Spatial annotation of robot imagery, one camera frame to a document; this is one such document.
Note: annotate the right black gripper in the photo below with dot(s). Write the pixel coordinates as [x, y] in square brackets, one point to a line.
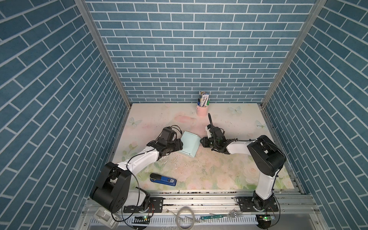
[204, 140]

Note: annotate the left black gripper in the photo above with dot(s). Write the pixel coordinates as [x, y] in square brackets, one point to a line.
[178, 145]

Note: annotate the light blue paper box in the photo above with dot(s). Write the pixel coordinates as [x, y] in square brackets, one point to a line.
[191, 144]

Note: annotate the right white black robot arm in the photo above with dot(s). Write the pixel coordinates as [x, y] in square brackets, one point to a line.
[267, 156]

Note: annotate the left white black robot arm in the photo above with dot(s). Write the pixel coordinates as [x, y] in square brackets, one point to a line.
[112, 187]

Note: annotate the pink pen holder cup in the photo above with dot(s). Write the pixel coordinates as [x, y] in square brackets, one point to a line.
[202, 111]

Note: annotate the blue black stapler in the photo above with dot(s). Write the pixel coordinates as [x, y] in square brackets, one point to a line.
[163, 180]

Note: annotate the metal fork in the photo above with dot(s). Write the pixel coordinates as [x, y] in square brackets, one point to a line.
[233, 214]

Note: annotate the white plastic holder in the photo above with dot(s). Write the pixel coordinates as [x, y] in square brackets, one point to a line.
[106, 218]

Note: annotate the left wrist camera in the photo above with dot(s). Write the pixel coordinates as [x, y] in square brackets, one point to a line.
[167, 135]

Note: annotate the aluminium frame rail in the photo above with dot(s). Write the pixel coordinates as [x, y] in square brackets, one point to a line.
[182, 211]

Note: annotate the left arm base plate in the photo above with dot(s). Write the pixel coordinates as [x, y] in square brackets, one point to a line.
[153, 205]

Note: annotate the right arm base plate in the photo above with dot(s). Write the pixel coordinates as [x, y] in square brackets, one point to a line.
[256, 204]

